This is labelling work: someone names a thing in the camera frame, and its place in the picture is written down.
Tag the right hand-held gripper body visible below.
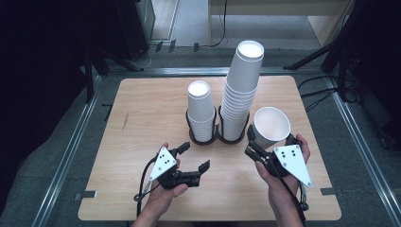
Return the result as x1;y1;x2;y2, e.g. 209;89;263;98
245;141;313;189

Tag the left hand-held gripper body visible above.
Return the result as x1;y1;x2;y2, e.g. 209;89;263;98
148;146;202;191

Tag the white paper cup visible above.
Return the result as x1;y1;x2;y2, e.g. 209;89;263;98
252;106;291;149

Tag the black wire cup holder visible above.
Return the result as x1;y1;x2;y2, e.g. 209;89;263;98
184;105;252;146

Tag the tall stack of white cups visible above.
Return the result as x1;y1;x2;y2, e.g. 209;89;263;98
219;40;265;142

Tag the person's right hand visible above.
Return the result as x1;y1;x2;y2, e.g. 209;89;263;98
254;133;312;210

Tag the person's left hand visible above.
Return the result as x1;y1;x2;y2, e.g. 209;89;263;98
147;181;189;216

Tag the short stack of white cups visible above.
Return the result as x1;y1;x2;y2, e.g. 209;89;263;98
186;80;217;143

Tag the black tripod stand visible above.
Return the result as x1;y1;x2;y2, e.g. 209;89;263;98
283;0;363;74
82;46;145;104

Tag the light wooden desk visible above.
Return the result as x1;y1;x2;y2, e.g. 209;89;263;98
207;0;358;48

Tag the black cabinet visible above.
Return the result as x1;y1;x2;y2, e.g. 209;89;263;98
114;0;156;61

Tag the left hand-held gripper cable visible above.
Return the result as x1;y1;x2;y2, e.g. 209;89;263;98
133;156;160;218

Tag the hand-held gripper cable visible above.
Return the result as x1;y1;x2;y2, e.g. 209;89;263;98
272;164;310;227
133;156;160;218

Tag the right hand-held gripper cable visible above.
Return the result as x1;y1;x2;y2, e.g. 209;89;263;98
272;164;310;227

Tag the black floor cable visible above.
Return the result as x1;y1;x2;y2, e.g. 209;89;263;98
297;74;340;90
300;88;338;98
305;92;334;113

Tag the aluminium floor rail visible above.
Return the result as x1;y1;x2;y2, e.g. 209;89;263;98
102;66;330;78
325;75;401;227
31;75;103;227

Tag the white floor cable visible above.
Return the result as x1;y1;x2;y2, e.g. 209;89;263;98
133;44;153;70

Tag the black hanging cable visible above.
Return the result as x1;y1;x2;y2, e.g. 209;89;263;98
209;0;229;49

